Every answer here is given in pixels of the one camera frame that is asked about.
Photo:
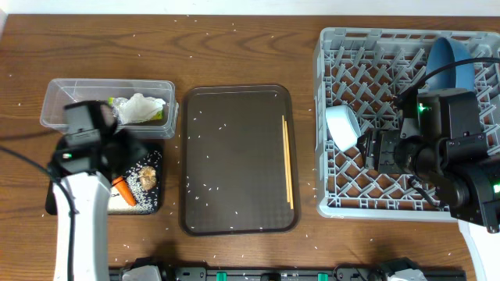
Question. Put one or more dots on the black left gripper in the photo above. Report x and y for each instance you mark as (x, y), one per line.
(140, 146)

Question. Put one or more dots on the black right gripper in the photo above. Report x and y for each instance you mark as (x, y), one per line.
(378, 154)

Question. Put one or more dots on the orange carrot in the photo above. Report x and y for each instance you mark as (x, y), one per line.
(121, 185)

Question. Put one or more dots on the brown walnut cookie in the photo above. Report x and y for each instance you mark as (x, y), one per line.
(147, 177)

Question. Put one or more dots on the light blue rice bowl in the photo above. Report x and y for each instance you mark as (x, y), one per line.
(343, 126)

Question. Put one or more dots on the white tissue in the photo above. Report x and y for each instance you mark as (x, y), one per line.
(138, 108)

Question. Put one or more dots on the colourful snack wrapper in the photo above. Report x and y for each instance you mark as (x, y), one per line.
(158, 116)

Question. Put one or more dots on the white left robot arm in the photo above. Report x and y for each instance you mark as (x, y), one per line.
(87, 158)

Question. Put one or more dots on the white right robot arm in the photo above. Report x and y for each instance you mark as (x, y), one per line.
(442, 143)

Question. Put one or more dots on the black waste tray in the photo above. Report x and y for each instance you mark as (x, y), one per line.
(148, 202)

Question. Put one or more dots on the grey dishwasher rack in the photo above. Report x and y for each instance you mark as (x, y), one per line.
(364, 69)

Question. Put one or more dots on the white rice pile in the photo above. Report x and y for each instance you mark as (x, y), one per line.
(137, 191)

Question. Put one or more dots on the clear plastic bin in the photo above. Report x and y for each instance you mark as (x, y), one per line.
(66, 91)

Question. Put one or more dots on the brown serving tray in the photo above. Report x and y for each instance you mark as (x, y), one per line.
(232, 161)

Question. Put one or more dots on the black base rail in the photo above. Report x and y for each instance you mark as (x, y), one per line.
(341, 274)

